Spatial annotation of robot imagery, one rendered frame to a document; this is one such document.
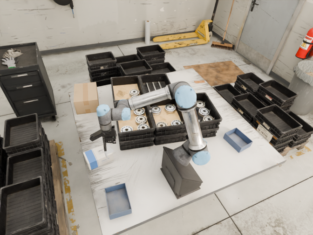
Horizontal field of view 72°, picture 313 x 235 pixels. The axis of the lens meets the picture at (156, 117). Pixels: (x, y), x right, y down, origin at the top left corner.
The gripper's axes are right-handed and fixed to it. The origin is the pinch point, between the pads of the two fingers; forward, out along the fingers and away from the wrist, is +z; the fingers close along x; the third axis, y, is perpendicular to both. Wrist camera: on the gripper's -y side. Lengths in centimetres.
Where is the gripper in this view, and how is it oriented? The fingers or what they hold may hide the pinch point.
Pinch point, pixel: (107, 149)
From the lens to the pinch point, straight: 151.4
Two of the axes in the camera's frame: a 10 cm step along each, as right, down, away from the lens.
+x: -1.0, -6.2, 7.8
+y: 10.0, -0.6, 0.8
